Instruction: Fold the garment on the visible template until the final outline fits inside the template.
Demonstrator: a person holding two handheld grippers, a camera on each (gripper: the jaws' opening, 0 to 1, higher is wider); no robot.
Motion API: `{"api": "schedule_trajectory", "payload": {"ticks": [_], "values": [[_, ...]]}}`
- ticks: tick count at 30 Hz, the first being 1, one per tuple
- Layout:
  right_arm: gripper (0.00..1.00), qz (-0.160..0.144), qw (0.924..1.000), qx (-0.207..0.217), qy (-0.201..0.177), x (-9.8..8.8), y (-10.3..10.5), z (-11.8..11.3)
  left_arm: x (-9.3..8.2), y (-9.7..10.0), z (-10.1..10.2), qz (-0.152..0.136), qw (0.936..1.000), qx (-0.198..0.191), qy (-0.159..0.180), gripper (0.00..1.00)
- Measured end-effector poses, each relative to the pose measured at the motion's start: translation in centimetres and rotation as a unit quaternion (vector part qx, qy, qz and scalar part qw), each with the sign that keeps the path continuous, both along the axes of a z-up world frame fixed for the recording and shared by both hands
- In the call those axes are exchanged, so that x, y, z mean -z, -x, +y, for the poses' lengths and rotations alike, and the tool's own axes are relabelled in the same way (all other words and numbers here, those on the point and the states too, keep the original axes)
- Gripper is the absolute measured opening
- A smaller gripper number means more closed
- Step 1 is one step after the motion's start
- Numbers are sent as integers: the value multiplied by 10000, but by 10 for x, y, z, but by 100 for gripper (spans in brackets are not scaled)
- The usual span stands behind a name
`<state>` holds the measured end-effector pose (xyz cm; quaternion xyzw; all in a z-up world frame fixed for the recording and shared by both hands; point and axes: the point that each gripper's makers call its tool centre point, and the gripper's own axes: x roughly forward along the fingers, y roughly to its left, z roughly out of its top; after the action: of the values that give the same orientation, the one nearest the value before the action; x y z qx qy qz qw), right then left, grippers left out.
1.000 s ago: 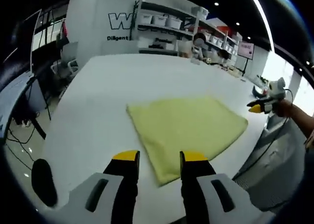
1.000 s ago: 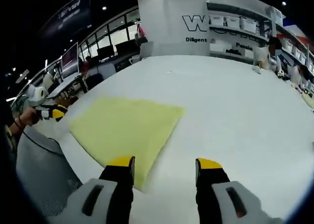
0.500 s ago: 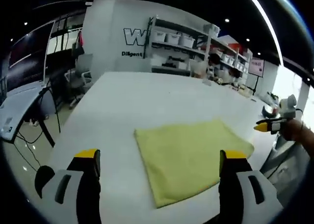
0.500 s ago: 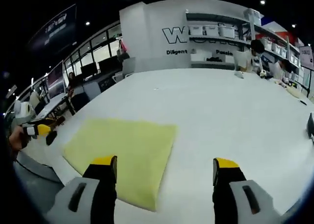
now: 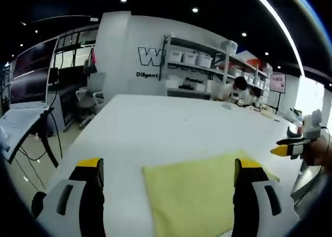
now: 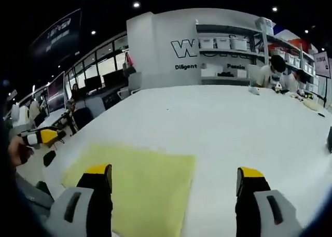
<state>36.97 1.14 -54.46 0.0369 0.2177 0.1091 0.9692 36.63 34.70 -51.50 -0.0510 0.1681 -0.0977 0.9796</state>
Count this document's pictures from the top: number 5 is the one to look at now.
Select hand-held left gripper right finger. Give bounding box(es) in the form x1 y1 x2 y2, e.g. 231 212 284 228
232 158 299 237

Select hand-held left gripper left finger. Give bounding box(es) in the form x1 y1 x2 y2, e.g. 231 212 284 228
35 158 106 237

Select yellow blue black garment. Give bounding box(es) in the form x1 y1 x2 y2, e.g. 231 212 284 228
142 149 281 234

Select person's right hand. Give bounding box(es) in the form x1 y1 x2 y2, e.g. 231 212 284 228
302 140 332 168

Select black curved object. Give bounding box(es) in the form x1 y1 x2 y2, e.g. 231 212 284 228
286 126 303 139

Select beige object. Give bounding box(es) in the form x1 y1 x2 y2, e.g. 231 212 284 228
258 105 276 118

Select pink sign on stand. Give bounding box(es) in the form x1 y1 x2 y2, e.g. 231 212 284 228
269 73 286 111

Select white side desk black legs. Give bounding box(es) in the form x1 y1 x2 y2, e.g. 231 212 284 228
0 107 63 170

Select grey desk cabinet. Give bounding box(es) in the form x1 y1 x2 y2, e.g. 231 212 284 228
58 93 78 133

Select ceiling light strip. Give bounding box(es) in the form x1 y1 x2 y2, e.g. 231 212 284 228
244 0 305 76

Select grey office chair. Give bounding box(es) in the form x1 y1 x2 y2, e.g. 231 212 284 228
74 72 107 131

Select white box on rack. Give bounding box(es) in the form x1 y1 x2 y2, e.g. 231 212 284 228
219 39 239 51

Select white storage bin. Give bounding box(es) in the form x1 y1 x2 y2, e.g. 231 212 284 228
183 52 198 66
197 54 213 68
170 51 184 63

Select white cardboard box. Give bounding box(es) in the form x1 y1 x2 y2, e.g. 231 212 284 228
165 77 181 89

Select black monitor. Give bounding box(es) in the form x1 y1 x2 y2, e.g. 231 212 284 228
49 67 61 87

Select metal shelving rack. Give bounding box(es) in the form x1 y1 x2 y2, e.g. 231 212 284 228
162 33 273 103

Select group of ceiling spotlights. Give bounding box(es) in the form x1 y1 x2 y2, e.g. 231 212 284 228
120 0 283 71

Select black floor cable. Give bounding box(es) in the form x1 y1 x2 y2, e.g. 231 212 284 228
15 107 63 191

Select hanging bag with red strap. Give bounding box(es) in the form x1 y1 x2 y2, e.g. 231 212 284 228
84 47 99 76

